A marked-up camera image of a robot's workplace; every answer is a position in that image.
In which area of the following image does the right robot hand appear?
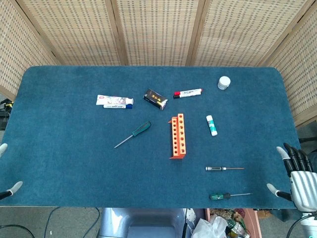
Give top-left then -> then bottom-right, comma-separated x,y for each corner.
266,142 -> 317,213

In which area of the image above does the small green handled screwdriver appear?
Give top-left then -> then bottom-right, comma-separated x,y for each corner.
209,192 -> 253,200

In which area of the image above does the small white jar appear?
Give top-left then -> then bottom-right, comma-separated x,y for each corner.
217,76 -> 231,90

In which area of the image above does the rattan folding screen panel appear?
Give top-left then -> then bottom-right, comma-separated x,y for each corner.
14,0 -> 128,66
257,4 -> 317,129
0,0 -> 59,101
110,0 -> 206,67
185,0 -> 317,67

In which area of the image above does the silver black precision screwdriver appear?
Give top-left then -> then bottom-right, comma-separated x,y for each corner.
205,166 -> 245,172

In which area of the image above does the blue capped white marker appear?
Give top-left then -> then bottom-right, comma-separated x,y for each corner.
103,104 -> 133,110

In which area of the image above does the pink storage box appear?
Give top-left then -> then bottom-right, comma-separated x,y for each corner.
205,208 -> 263,238

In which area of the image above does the white toothpaste tube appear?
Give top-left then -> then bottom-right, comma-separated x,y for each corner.
96,94 -> 134,106

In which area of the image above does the red capped white marker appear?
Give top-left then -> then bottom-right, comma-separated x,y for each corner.
174,88 -> 203,97

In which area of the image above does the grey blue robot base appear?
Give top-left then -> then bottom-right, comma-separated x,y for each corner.
98,207 -> 189,238

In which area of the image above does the white green glue stick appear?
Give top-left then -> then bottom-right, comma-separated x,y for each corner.
206,115 -> 218,136

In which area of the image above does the black floor equipment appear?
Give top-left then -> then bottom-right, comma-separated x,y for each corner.
0,98 -> 14,129

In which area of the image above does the black floor cable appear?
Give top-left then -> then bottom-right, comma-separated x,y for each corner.
44,207 -> 61,238
81,207 -> 101,238
0,224 -> 35,238

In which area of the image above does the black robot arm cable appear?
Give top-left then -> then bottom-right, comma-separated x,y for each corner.
287,213 -> 314,238

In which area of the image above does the green bottle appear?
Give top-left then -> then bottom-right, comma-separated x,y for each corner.
226,218 -> 251,238

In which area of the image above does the white plastic bag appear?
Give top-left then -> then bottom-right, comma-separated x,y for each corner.
192,214 -> 228,238

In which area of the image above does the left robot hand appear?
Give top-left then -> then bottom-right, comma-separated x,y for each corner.
0,143 -> 23,201

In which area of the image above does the orange tool holder rack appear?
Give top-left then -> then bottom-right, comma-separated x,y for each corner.
168,113 -> 188,160

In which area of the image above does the black cardboard box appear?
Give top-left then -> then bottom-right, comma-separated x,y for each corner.
143,88 -> 168,111

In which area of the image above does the large green black screwdriver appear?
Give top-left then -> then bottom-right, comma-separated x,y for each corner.
113,121 -> 152,149

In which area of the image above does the blue felt table cover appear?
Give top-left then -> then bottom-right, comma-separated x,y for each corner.
0,65 -> 314,209

